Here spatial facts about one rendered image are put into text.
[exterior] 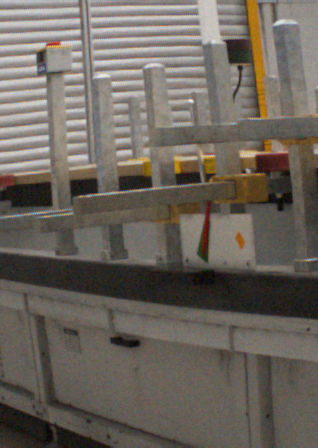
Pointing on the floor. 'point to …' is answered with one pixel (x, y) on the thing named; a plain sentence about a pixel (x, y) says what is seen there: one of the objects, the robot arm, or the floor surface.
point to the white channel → (208, 20)
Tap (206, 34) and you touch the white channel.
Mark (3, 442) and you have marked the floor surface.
